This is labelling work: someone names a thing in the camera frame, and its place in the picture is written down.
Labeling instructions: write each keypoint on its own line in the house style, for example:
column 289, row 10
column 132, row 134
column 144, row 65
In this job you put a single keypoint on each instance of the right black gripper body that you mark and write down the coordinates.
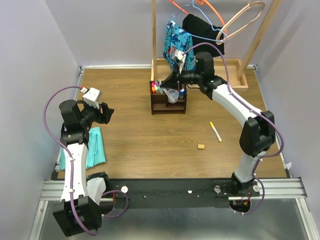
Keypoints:
column 188, row 78

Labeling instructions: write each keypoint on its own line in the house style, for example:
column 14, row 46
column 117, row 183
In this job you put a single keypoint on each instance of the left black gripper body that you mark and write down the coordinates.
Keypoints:
column 93, row 114

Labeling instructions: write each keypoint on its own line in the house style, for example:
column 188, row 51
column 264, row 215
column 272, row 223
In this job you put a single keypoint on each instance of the clear round pin container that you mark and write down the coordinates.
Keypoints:
column 175, row 94

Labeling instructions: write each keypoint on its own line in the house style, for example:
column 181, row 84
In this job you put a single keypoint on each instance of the blue cylindrical pin container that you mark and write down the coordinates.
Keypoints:
column 181, row 94

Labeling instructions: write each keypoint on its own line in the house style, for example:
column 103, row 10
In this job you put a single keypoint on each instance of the orange black highlighter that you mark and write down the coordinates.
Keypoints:
column 154, row 90

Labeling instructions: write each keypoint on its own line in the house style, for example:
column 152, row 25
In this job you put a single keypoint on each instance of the yellow capped marker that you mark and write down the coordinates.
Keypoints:
column 215, row 132

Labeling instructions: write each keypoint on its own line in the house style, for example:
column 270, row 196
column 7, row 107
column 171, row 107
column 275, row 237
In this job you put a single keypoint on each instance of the small brown eraser block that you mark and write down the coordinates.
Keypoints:
column 200, row 146

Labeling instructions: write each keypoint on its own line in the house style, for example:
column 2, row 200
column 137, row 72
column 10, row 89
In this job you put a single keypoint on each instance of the purple capped marker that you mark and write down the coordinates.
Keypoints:
column 169, row 96

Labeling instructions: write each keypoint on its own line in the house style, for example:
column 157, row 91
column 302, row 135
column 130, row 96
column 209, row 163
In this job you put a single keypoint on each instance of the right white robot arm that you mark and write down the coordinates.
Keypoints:
column 258, row 133

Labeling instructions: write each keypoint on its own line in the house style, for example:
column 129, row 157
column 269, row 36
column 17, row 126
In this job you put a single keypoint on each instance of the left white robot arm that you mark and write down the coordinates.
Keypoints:
column 79, row 207

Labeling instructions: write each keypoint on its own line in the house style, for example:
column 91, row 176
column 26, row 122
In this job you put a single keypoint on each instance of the brown wooden desk organizer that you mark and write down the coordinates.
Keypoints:
column 160, row 104

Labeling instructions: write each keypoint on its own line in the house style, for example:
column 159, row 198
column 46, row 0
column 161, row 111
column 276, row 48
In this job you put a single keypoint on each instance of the folded teal cloth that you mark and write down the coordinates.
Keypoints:
column 96, row 152

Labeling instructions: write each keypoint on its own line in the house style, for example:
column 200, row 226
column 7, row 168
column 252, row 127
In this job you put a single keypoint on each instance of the blue patterned shorts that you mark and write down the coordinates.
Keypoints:
column 175, row 38

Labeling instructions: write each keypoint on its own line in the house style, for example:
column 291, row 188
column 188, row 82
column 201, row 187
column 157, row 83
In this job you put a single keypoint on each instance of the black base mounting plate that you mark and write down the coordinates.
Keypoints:
column 170, row 193

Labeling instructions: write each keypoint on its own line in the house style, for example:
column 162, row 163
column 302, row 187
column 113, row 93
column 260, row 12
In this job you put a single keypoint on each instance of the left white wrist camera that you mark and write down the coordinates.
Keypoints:
column 91, row 96

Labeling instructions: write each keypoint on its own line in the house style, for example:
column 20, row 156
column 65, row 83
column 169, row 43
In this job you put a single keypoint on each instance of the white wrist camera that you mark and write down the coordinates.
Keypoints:
column 91, row 96
column 179, row 58

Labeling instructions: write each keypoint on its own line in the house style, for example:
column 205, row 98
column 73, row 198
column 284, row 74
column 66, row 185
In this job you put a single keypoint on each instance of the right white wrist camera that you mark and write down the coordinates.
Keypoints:
column 179, row 58

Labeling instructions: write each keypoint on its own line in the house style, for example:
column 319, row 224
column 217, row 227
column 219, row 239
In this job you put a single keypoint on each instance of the light blue wire hanger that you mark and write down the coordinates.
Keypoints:
column 222, row 36

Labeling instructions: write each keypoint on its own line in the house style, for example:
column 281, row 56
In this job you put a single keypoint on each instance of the aluminium rail frame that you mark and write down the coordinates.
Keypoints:
column 268, row 188

